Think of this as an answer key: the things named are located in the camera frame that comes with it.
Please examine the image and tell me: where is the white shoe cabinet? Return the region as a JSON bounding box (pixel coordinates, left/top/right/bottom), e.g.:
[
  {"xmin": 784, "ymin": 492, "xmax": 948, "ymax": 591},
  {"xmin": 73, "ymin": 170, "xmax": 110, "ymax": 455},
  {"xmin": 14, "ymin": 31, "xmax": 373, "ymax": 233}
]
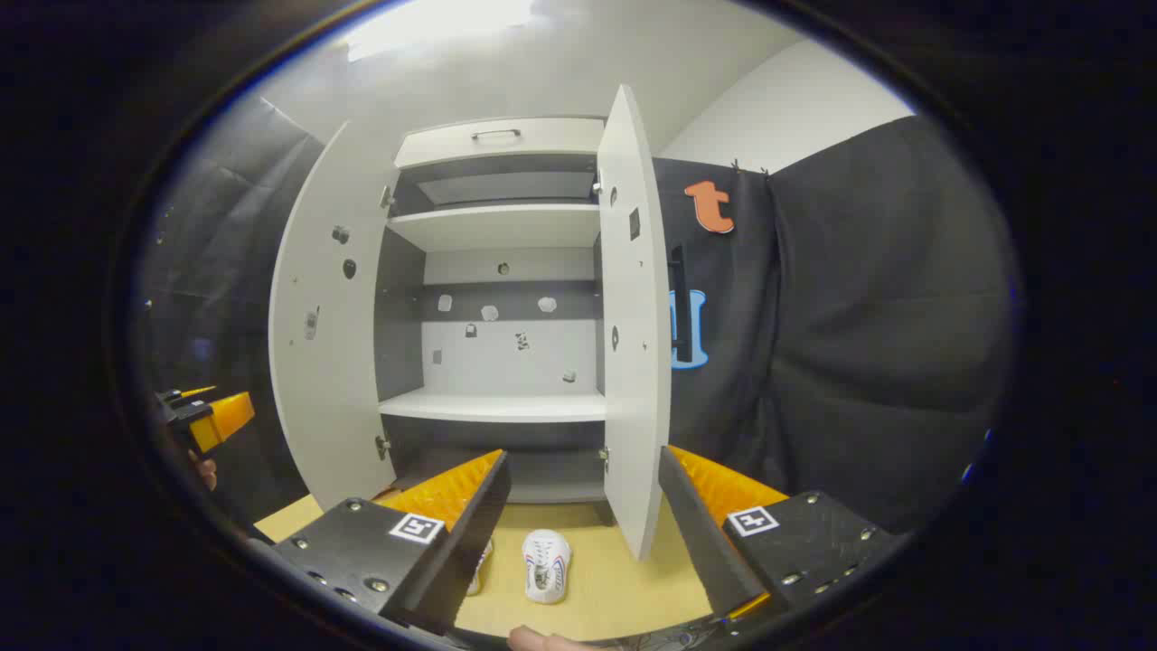
[{"xmin": 375, "ymin": 116, "xmax": 608, "ymax": 505}]

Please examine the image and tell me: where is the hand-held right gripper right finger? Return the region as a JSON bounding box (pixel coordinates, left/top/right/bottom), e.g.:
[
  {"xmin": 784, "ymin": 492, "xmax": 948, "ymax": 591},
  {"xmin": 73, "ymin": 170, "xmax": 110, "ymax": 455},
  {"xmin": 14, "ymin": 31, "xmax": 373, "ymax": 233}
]
[{"xmin": 658, "ymin": 445, "xmax": 907, "ymax": 625}]

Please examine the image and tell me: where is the black right door handle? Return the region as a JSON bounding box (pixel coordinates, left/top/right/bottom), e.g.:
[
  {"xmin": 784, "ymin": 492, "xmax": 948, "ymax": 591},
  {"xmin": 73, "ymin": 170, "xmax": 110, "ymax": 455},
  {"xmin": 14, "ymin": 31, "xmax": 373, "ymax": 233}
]
[{"xmin": 667, "ymin": 244, "xmax": 695, "ymax": 364}]

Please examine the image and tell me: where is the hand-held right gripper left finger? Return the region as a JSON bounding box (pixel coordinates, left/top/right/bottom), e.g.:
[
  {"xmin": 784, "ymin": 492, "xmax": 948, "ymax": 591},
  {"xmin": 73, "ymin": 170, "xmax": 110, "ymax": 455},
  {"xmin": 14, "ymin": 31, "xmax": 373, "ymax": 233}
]
[{"xmin": 249, "ymin": 449, "xmax": 513, "ymax": 638}]

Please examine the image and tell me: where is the white cabinet door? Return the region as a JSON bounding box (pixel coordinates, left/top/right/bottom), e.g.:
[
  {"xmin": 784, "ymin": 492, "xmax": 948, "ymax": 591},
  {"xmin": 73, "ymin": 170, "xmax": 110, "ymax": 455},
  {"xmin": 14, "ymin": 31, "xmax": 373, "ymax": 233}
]
[
  {"xmin": 268, "ymin": 122, "xmax": 400, "ymax": 513},
  {"xmin": 596, "ymin": 84, "xmax": 673, "ymax": 562}
]

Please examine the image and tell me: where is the white cabinet drawer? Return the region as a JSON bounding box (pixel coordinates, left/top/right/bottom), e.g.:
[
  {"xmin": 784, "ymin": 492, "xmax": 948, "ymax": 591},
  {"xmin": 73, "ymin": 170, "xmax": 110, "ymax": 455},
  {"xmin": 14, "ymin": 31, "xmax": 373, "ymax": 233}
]
[{"xmin": 394, "ymin": 117, "xmax": 606, "ymax": 171}]

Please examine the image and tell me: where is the white striped canvas shoe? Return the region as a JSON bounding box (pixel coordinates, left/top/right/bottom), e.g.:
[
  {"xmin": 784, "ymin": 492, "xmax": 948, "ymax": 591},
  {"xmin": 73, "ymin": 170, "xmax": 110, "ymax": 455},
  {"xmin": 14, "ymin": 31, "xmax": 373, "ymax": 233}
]
[
  {"xmin": 465, "ymin": 537, "xmax": 496, "ymax": 597},
  {"xmin": 522, "ymin": 529, "xmax": 574, "ymax": 606}
]

